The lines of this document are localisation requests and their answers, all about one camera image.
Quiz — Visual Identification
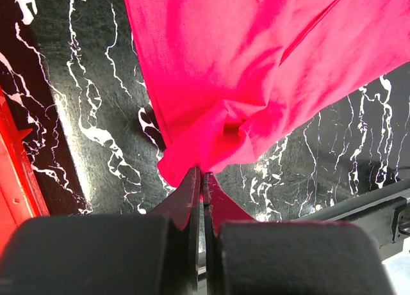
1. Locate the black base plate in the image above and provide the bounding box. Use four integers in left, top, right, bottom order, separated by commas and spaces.
296, 179, 409, 260

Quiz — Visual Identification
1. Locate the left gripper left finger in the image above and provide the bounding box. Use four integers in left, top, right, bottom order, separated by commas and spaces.
1, 168, 201, 294

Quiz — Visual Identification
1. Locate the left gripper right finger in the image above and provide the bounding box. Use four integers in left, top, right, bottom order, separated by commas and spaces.
202, 173, 393, 294

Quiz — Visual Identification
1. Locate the red plastic bin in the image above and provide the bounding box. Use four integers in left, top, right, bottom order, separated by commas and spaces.
0, 94, 49, 251

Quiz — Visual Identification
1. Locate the pink t shirt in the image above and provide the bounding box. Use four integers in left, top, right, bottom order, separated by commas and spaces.
125, 0, 409, 187

